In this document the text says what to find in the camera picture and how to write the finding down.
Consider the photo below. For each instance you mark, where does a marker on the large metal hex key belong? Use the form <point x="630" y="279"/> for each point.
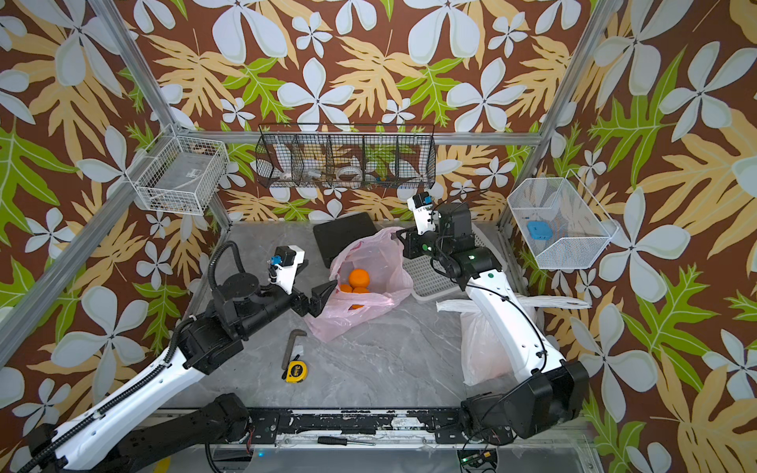
<point x="294" y="334"/>

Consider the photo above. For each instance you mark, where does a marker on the black screwdriver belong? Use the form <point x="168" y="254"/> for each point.
<point x="341" y="442"/>

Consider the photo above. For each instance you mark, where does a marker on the white plastic bag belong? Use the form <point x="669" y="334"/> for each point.
<point x="484" y="355"/>

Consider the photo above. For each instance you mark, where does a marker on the white tape roll in basket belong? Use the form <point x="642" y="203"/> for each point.
<point x="349" y="173"/>

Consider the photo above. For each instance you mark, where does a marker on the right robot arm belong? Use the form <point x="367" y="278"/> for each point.
<point x="549" y="390"/>

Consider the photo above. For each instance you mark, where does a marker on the blue object in basket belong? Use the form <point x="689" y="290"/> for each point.
<point x="539" y="230"/>

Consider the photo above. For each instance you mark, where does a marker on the pink printed plastic bag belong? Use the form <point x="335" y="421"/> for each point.
<point x="371" y="281"/>

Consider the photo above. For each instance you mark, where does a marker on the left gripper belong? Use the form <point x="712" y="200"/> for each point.
<point x="301" y="306"/>

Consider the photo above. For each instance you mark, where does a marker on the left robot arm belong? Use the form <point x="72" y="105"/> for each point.
<point x="240" y="306"/>

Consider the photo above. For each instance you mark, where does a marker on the white mesh basket right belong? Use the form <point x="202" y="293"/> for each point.
<point x="582" y="228"/>

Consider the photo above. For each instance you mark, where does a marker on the yellow tape roll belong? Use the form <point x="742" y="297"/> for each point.
<point x="162" y="466"/>

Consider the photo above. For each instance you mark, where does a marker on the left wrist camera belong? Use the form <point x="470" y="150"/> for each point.
<point x="284" y="266"/>

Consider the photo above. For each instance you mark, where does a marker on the white wire basket left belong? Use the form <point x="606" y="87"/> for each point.
<point x="179" y="173"/>

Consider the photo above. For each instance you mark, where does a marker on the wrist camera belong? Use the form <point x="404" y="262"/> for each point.
<point x="422" y="207"/>
<point x="284" y="266"/>

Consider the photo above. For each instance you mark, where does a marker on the black plastic tool case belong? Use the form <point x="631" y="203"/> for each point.
<point x="334" y="236"/>

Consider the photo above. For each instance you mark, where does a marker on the yellow tape measure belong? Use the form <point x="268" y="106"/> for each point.
<point x="296" y="372"/>

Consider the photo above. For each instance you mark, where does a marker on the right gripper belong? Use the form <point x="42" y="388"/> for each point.
<point x="412" y="243"/>

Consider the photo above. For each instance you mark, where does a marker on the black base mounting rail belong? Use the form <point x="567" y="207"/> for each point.
<point x="372" y="427"/>

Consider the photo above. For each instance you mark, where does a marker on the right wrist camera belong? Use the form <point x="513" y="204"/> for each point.
<point x="422" y="207"/>

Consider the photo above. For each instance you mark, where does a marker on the black wire basket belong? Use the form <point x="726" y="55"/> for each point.
<point x="308" y="154"/>

